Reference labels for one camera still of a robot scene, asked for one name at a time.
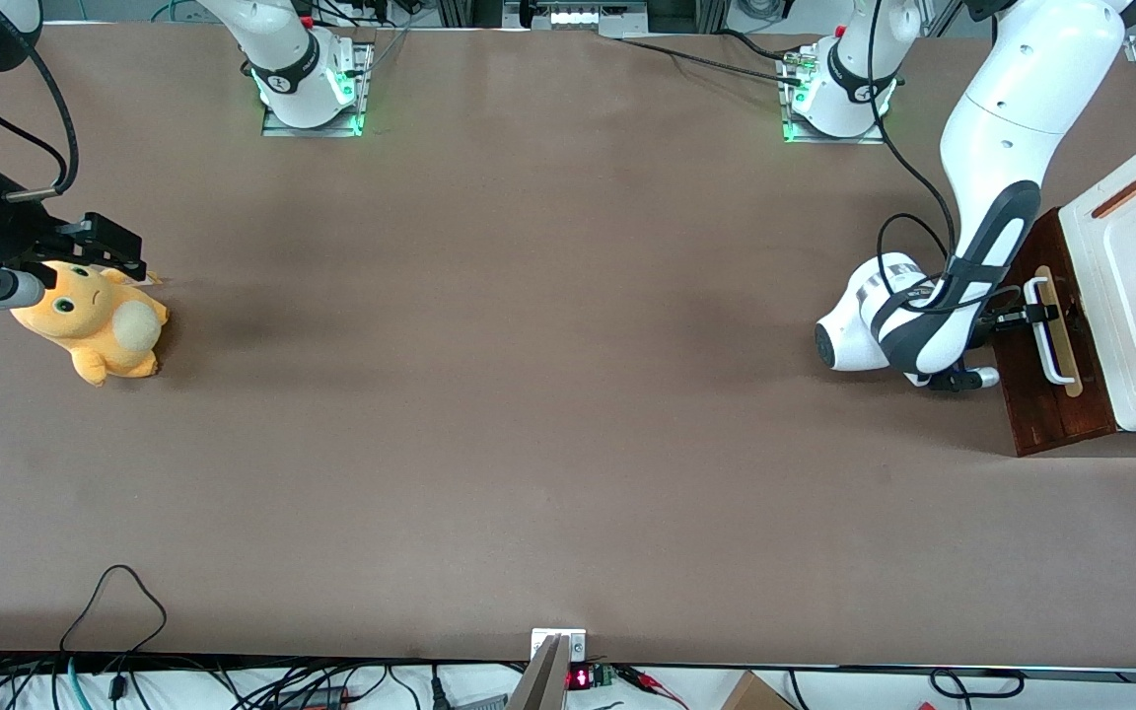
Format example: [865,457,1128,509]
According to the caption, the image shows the dark brown wooden drawer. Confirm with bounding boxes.
[992,209,1119,452]

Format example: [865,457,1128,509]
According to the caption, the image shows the yellow plush toy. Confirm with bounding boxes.
[11,258,173,388]

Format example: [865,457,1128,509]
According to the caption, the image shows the black coiled cable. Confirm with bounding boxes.
[927,668,1029,700]

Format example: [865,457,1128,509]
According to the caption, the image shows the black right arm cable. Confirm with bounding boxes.
[21,39,82,200]
[0,71,72,171]

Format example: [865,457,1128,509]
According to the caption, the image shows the white mounting bracket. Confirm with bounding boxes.
[531,628,589,664]

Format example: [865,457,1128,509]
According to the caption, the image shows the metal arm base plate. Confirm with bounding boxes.
[777,54,888,147]
[261,41,375,139]

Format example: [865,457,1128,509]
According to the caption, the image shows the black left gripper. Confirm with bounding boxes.
[966,302,1063,349]

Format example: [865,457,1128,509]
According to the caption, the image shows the brown cardboard box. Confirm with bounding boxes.
[721,671,798,710]

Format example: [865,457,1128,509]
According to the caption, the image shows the grey camera mount bar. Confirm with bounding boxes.
[507,636,571,710]

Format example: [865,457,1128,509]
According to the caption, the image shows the white drawer handle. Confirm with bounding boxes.
[1024,278,1083,387]

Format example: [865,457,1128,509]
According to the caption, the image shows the white power strip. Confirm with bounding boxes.
[504,0,649,39]

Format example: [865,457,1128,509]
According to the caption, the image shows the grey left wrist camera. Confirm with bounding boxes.
[926,367,1002,393]

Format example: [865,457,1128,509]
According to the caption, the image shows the red and black clip leads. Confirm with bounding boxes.
[615,666,693,710]

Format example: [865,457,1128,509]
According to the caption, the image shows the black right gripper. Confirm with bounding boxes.
[0,190,148,283]

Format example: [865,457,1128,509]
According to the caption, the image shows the black cable across table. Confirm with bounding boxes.
[617,30,812,86]

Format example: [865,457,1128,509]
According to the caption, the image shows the light wooden handle backplate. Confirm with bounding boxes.
[1032,264,1087,399]

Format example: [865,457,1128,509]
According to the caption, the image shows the black power adapter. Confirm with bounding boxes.
[272,685,355,710]

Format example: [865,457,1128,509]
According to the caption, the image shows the thin black looped cable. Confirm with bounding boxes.
[59,563,169,658]

